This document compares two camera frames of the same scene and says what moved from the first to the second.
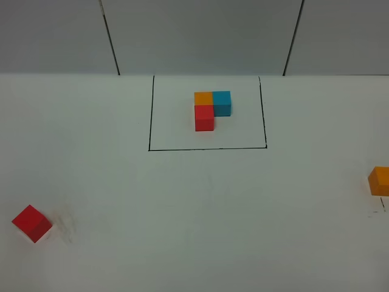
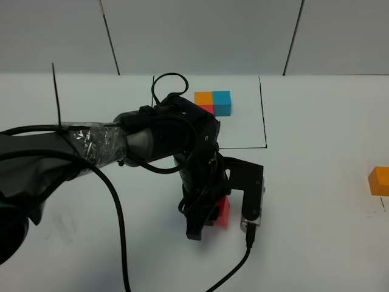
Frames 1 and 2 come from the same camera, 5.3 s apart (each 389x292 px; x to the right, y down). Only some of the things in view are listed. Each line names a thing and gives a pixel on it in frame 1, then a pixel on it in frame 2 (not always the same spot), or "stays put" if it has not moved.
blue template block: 222,103 stays put
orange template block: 203,98 stays put
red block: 33,223 to 223,218
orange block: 378,181 stays put
